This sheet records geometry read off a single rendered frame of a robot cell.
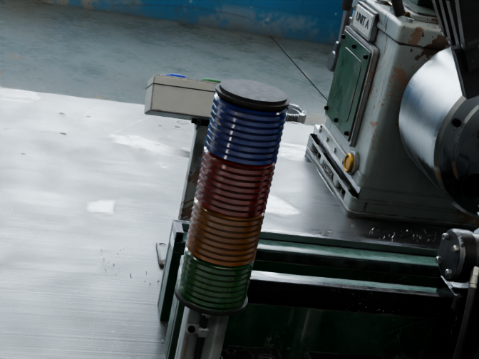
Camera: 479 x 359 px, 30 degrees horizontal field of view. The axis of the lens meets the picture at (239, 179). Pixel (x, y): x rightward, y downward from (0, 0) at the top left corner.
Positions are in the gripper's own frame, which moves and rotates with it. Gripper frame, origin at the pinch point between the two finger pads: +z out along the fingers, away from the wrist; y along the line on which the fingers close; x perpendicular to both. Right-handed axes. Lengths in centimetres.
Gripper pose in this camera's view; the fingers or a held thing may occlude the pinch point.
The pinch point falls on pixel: (470, 69)
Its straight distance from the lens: 116.8
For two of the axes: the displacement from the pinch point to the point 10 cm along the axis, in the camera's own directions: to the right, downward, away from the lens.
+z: 3.2, 8.5, 4.3
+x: -9.3, 3.6, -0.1
